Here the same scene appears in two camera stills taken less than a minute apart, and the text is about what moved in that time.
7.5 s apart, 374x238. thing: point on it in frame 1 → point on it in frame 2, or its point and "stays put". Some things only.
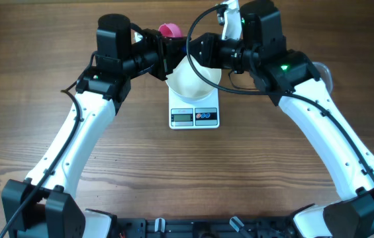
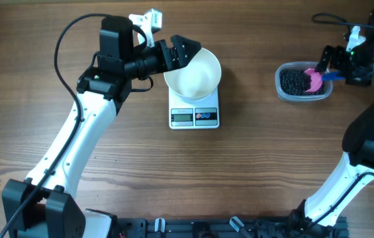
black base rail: x=174 y=227 stays put
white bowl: x=185 y=83 stays put
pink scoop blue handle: x=170 y=30 → x=317 y=79
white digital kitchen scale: x=202 y=114 stays put
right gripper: x=210 y=55 → x=363 y=77
